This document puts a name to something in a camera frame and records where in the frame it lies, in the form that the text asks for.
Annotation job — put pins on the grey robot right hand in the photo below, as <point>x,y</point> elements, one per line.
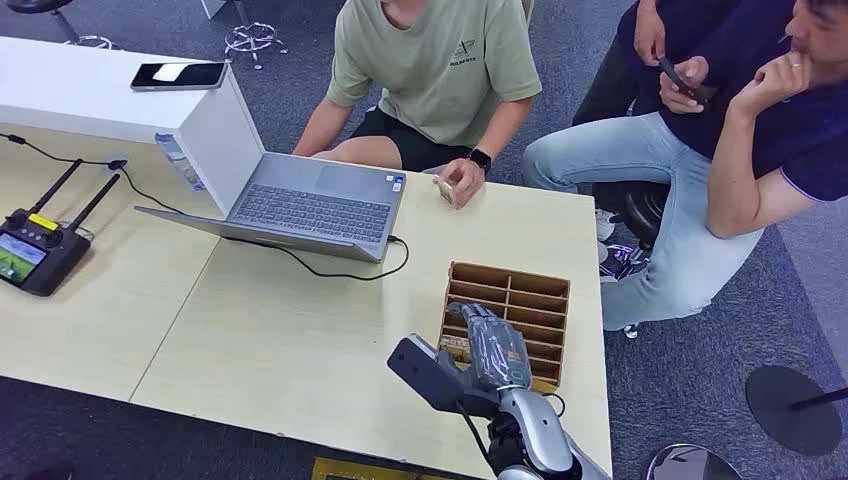
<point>493,351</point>

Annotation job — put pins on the person's right hand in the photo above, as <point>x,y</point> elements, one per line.
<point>682,99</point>

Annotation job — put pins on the person's left hand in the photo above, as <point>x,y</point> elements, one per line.
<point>467,182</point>
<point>772,83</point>

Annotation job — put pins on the person's hand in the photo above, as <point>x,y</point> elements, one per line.
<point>649,36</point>

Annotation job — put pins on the small beige card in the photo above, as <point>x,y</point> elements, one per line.
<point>444,190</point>

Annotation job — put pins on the dark mobile phone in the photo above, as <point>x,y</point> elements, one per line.
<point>674,75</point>

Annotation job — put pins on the printed beige card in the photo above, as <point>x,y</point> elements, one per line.
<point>454,343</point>

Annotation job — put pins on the person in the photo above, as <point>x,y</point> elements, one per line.
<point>609,86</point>
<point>430,66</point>
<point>662,179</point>

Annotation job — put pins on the brown slotted card holder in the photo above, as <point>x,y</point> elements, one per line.
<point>510,272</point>

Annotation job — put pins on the black wristwatch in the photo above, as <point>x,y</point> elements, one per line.
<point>480,160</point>

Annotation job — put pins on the black stool seat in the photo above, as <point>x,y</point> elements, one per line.
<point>636,208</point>

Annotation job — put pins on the patterned shoe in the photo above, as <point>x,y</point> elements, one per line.
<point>623,260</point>

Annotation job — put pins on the silver laptop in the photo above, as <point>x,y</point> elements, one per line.
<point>311,212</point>

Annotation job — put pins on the chrome round base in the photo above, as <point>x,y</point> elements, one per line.
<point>682,464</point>

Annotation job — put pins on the chrome stool base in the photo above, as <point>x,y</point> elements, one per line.
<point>250,31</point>

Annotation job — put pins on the clear plastic water bottle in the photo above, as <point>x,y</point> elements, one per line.
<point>175,156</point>

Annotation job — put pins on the black round stand base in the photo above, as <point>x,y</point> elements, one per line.
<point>782,424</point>

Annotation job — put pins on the black smartphone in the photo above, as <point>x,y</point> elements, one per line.
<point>179,76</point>

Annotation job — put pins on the white furniture panel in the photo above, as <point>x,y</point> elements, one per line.
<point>212,6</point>

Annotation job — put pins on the white cabinet box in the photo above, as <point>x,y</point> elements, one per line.
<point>66,93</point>

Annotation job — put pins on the black remote controller with screen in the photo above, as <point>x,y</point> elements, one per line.
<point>46,255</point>

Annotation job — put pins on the black stool with chrome base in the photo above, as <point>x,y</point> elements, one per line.
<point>40,5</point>

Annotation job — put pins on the dark wrist camera box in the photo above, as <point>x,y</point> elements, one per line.
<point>424,374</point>

